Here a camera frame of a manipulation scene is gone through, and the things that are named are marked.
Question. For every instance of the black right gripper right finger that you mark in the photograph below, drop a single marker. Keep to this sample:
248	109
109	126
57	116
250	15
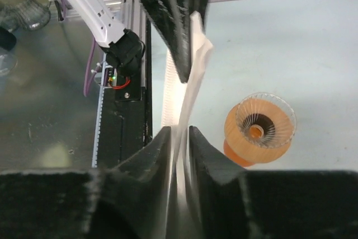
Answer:
233	202

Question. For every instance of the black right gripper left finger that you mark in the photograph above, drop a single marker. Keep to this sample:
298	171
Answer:
127	201

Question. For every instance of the orange carafe with wooden collar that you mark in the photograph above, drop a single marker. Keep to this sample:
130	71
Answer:
242	152

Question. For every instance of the clear glass dripper cone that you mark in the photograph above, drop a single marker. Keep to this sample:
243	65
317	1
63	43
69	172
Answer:
266	120

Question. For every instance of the white paper coffee filter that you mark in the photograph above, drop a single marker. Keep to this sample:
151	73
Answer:
178	102

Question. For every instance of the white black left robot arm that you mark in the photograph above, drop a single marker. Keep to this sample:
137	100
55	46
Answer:
111	35

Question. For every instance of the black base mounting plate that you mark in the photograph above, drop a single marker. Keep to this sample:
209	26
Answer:
127	125

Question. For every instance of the glass pitcher in background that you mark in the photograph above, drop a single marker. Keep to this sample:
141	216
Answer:
30	15

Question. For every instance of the white slotted cable duct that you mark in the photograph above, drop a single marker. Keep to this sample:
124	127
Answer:
98	119

